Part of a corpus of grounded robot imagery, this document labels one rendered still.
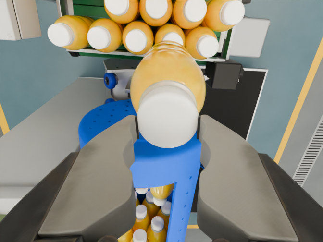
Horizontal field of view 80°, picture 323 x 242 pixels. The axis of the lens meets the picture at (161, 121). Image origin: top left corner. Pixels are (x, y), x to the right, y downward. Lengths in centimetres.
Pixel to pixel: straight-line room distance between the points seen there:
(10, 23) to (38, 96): 138
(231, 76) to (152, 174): 33
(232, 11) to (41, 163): 64
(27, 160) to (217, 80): 61
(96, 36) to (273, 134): 186
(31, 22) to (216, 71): 42
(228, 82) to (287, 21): 126
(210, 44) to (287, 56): 143
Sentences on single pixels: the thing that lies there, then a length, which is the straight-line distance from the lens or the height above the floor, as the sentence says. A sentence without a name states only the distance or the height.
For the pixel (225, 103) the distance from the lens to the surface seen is 155.
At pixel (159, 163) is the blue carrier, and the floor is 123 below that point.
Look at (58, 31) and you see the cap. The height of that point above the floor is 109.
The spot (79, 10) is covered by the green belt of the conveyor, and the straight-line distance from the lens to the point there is 62.
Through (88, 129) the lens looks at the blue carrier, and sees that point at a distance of 42.
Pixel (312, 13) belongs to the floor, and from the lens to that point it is 186.
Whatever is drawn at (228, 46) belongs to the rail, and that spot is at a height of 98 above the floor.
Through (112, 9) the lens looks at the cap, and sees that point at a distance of 40.
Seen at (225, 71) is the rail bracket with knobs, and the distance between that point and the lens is 54.
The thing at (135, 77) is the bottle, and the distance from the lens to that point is 16.
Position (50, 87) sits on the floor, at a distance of 175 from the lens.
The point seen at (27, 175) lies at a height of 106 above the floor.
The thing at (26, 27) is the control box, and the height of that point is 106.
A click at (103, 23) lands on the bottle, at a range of 44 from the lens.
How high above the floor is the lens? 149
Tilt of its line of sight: 63 degrees down
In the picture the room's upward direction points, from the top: 175 degrees clockwise
